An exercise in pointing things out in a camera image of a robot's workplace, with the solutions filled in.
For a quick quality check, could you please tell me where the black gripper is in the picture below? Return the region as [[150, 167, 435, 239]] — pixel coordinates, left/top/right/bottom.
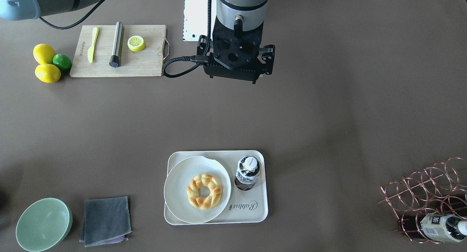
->
[[196, 19, 275, 84]]

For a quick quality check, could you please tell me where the tea bottle white cap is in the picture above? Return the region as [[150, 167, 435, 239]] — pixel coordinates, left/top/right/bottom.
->
[[234, 156, 260, 191]]

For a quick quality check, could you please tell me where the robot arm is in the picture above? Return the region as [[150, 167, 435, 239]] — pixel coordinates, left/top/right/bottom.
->
[[1, 0, 275, 84]]

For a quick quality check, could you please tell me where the white serving tray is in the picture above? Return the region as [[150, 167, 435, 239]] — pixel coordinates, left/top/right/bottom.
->
[[165, 149, 269, 225]]

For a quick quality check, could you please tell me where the bamboo cutting board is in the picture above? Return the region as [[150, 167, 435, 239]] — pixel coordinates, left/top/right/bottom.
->
[[70, 24, 167, 77]]

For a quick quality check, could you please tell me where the half lemon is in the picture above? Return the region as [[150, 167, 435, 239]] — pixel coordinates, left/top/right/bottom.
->
[[127, 35, 145, 52]]

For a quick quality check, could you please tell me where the steel muddler black tip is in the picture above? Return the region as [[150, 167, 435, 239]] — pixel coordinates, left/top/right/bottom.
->
[[109, 21, 124, 68]]

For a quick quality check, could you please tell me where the yellow plastic knife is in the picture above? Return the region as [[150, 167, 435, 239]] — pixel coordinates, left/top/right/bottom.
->
[[87, 27, 100, 64]]

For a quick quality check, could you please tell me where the white round plate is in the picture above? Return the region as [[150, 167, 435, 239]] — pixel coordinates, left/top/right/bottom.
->
[[164, 156, 231, 224]]

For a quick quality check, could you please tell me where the green lime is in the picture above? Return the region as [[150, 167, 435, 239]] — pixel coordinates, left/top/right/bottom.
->
[[52, 54, 72, 72]]

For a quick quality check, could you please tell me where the yellow lemon lower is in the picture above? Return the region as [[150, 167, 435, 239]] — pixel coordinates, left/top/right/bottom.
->
[[35, 64, 61, 83]]

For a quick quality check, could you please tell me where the yellow lemon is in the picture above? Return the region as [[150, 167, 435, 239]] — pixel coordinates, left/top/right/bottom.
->
[[35, 64, 61, 83], [33, 43, 56, 65]]

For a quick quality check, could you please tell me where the yellow lemon upper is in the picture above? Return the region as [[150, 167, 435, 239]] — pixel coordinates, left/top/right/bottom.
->
[[33, 43, 56, 65]]

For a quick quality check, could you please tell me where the grey folded cloth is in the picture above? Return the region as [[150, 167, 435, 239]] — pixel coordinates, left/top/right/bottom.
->
[[80, 196, 132, 247]]

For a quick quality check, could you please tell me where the green ceramic bowl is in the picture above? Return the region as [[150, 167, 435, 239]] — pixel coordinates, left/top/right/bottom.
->
[[16, 198, 73, 252]]

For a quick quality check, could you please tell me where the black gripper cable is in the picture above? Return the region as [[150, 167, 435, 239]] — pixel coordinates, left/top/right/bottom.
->
[[162, 0, 214, 78]]

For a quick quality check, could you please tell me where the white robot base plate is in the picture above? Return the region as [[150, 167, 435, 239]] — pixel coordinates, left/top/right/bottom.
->
[[182, 0, 208, 41]]

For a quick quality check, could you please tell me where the braided ring pastry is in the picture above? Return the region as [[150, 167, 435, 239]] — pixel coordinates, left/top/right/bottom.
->
[[186, 173, 223, 210]]

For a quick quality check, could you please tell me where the copper wire bottle rack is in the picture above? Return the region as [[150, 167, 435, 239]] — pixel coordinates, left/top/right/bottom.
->
[[381, 157, 467, 243]]

